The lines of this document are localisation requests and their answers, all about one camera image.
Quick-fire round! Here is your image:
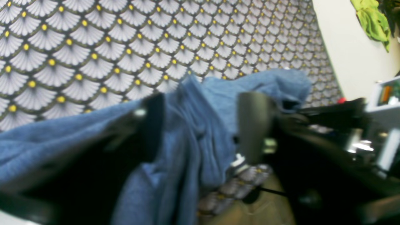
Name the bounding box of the green cloth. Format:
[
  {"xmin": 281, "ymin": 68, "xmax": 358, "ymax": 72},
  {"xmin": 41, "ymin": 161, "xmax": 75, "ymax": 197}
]
[{"xmin": 350, "ymin": 0, "xmax": 392, "ymax": 52}]

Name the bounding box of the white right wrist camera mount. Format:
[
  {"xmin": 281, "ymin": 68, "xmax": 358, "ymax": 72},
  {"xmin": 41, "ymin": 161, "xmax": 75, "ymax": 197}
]
[{"xmin": 345, "ymin": 76, "xmax": 399, "ymax": 178}]

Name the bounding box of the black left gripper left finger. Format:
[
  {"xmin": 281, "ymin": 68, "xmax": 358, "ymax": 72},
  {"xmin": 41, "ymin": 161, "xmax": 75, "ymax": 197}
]
[{"xmin": 1, "ymin": 94, "xmax": 165, "ymax": 225}]

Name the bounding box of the patterned fan tablecloth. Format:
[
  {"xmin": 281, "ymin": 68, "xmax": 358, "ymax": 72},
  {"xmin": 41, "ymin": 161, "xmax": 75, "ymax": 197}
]
[{"xmin": 0, "ymin": 0, "xmax": 343, "ymax": 131}]

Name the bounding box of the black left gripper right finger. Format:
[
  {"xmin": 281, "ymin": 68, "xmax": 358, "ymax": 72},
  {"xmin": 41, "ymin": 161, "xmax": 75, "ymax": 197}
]
[{"xmin": 237, "ymin": 92, "xmax": 399, "ymax": 225}]

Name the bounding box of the blue T-shirt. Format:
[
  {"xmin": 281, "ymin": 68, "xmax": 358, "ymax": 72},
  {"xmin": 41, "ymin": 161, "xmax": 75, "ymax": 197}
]
[{"xmin": 1, "ymin": 69, "xmax": 312, "ymax": 225}]

